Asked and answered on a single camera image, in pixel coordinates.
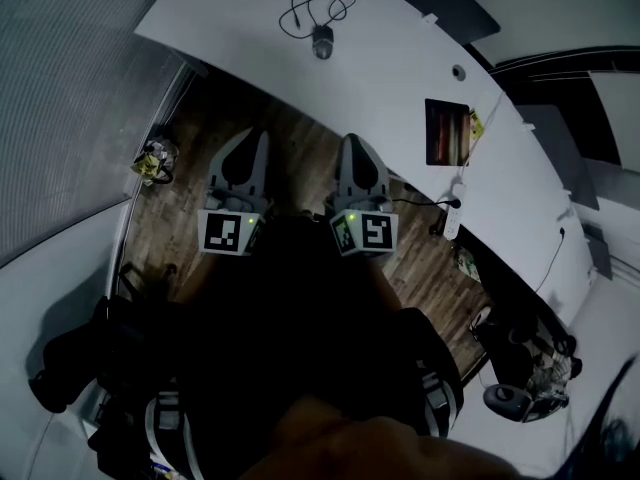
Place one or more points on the black computer mouse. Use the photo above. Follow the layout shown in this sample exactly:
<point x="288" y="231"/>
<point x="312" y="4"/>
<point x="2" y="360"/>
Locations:
<point x="323" y="43"/>

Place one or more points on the white power strip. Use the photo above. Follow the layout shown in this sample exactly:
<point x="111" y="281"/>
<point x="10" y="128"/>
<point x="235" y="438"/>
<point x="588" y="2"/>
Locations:
<point x="453" y="220"/>

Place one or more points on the round black speaker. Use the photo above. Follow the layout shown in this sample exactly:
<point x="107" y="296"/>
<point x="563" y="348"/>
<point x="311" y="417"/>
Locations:
<point x="505" y="401"/>

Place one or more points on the yellow tag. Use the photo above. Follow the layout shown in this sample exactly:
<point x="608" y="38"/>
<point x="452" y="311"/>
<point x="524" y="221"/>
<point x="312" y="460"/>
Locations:
<point x="475" y="123"/>

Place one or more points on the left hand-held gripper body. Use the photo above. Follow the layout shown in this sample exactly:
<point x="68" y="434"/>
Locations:
<point x="227" y="218"/>

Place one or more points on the person's dark clothed torso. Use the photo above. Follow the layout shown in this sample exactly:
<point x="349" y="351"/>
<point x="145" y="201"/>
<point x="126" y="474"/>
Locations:
<point x="295" y="318"/>

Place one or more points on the dark grey desk divider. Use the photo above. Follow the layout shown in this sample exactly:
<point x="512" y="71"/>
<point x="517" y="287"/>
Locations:
<point x="465" y="3"/>

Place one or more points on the person's left forearm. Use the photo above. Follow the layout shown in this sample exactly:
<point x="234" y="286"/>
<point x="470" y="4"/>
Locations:
<point x="200" y="275"/>

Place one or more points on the person's right forearm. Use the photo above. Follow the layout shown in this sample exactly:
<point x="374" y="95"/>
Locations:
<point x="385" y="280"/>

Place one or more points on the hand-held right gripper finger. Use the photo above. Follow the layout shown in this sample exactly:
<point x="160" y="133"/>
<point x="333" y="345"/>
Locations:
<point x="376" y="168"/>
<point x="345" y="168"/>

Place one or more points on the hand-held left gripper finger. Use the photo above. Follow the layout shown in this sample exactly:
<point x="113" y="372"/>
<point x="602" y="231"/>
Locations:
<point x="220" y="165"/>
<point x="262" y="163"/>

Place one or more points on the small white desk clip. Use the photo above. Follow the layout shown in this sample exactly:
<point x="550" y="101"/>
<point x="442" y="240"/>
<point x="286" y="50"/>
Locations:
<point x="430" y="17"/>

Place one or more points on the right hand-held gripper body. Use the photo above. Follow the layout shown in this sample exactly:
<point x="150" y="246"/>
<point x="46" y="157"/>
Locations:
<point x="365" y="225"/>

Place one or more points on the round grey desk grommet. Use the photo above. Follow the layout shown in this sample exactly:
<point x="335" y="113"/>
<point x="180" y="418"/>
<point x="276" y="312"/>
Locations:
<point x="458" y="71"/>

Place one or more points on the grey window blinds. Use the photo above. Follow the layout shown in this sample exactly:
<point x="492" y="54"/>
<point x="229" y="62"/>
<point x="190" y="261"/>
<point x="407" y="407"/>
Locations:
<point x="65" y="93"/>

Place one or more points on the green and white packet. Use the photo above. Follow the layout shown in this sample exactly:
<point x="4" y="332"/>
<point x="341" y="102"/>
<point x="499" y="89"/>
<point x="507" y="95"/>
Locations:
<point x="466" y="263"/>

